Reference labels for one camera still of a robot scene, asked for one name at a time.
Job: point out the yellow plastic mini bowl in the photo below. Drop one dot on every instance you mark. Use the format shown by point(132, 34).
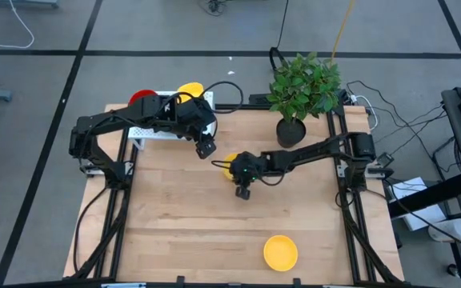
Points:
point(227, 170)
point(280, 253)
point(192, 89)

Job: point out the red plastic mini bowl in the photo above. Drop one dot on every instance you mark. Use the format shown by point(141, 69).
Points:
point(140, 96)

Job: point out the black aluminium frame rail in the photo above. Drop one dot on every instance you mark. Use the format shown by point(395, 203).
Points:
point(351, 240)
point(246, 106)
point(115, 248)
point(206, 286)

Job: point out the black power strip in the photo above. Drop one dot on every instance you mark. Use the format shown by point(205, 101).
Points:
point(258, 99)

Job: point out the white perforated metal shelf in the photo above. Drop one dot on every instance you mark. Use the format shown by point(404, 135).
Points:
point(150, 133)

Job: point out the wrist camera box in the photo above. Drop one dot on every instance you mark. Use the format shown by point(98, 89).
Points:
point(243, 193)
point(205, 149)

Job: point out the grey furniture base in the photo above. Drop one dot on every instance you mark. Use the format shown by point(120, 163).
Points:
point(22, 3)

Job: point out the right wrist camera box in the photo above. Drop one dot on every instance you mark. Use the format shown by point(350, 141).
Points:
point(243, 193)

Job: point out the white plastic object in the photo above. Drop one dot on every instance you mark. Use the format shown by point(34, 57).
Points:
point(450, 230)

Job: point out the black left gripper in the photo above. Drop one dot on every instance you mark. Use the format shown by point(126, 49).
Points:
point(196, 120)

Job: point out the black caster wheel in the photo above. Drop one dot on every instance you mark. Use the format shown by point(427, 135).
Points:
point(453, 270)

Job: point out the black stand beam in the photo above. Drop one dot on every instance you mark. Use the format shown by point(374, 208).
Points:
point(430, 196)

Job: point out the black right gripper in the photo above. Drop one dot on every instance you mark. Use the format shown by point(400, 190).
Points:
point(246, 168)

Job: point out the black diagonal frame brace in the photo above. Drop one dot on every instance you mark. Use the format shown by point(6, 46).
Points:
point(95, 250)
point(370, 248)

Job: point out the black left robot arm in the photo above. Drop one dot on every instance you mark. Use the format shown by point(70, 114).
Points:
point(106, 122)

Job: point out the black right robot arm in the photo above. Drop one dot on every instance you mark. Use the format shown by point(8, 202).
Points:
point(306, 152)

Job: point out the white paper sheet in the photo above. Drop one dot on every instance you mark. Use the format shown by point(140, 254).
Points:
point(412, 185)

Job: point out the green plant in black pot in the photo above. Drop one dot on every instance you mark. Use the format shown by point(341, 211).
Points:
point(302, 88)

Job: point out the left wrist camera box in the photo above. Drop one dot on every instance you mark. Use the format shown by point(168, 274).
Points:
point(205, 149)

